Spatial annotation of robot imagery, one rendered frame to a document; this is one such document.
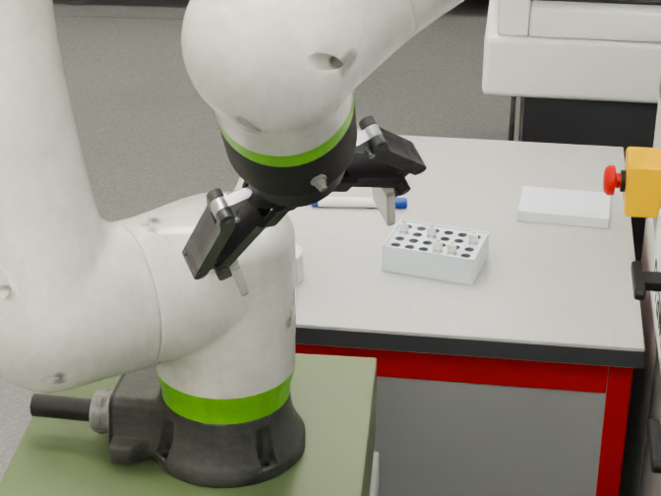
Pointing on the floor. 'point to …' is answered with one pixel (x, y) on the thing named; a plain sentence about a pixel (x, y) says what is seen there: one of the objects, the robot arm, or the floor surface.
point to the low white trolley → (485, 326)
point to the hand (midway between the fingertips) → (310, 240)
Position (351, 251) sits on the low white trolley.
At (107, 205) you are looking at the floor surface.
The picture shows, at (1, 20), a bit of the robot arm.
